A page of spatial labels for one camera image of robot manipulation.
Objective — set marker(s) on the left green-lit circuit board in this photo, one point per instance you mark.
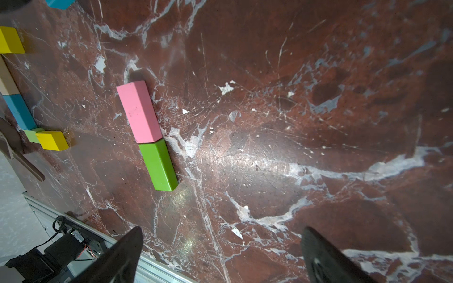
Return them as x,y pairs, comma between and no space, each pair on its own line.
67,245

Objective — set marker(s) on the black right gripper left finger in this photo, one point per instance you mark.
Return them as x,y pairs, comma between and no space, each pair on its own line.
118,264

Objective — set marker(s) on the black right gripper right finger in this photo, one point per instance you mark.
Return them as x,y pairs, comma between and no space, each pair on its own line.
327,264

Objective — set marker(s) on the lime green block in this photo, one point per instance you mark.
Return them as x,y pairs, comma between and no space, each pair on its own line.
32,134

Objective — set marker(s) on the beige wooden block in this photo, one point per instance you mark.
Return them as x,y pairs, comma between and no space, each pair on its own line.
7,84

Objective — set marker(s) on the yellow block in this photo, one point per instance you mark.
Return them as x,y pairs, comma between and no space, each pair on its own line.
52,140
10,41

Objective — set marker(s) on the dark teal block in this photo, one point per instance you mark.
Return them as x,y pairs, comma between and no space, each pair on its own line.
60,4

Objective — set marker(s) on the pink block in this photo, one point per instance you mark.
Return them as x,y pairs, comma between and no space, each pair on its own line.
137,103

